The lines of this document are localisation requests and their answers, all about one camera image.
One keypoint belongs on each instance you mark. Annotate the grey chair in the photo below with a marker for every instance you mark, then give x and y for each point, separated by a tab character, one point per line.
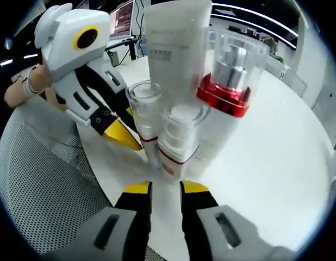
293	80

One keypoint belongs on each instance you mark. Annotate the white mesh office chair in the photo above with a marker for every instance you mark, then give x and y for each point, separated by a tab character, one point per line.
43	176

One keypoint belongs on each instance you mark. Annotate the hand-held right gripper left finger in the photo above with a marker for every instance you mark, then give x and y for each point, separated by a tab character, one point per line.
138	217

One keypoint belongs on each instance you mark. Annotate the ceiling light strip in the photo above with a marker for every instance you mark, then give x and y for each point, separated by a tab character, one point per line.
255	20

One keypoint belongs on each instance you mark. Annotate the computer monitor on stand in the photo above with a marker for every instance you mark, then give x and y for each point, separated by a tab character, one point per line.
123	19

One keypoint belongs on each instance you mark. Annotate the large red-collared skincare bottle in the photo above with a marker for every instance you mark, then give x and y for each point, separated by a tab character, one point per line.
225	95

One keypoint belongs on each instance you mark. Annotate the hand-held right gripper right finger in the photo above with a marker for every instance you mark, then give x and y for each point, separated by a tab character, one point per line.
195	217

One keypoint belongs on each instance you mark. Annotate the person's left hand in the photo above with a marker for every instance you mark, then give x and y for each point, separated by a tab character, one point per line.
51	93

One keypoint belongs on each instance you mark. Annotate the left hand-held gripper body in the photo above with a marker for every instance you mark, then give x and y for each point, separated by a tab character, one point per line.
62	40

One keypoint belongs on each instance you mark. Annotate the white wristwatch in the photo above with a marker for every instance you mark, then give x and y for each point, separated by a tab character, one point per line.
33	81

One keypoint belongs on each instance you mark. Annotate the white laptop stand table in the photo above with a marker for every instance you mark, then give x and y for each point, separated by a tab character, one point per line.
124	46

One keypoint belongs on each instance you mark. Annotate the small white skincare bottle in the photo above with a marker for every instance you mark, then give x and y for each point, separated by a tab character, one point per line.
146	122
179	152

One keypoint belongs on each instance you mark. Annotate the white skincare tube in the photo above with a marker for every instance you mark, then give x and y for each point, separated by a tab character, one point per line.
173	54

